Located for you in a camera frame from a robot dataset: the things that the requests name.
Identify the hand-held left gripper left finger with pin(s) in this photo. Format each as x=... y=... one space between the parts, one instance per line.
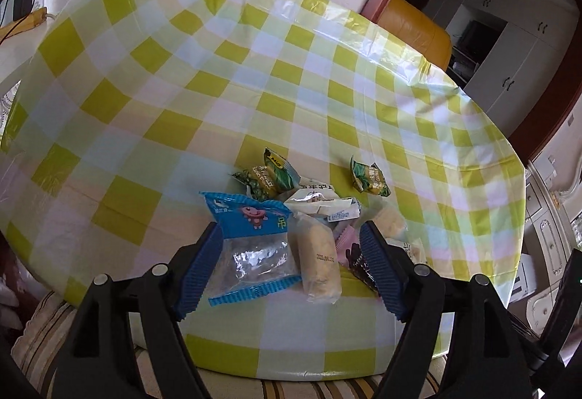
x=200 y=271

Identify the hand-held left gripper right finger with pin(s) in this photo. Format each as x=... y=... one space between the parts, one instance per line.
x=382 y=271

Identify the white snack packet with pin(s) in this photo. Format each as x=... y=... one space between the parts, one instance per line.
x=318 y=203
x=409 y=249

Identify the pink black snack packet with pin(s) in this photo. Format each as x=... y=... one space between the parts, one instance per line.
x=348 y=249

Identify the blue snack packet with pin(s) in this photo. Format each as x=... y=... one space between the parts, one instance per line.
x=254 y=253

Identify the clear yellow cake packet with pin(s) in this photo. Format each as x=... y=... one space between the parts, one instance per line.
x=318 y=258

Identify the green pea snack packet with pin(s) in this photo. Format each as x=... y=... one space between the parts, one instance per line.
x=282 y=171
x=250 y=187
x=370 y=178

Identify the white slatted stool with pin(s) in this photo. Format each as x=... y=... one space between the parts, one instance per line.
x=525 y=276

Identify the white ornate dresser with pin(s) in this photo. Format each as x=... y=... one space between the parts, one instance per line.
x=545 y=208

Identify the green checked tablecloth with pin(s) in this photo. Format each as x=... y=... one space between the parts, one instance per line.
x=182 y=85

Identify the white cabinet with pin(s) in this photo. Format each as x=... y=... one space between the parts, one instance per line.
x=514 y=76

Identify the orange leather chair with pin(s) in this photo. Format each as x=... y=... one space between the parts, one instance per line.
x=409 y=30

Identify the yellow power strip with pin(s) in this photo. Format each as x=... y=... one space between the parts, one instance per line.
x=27 y=23

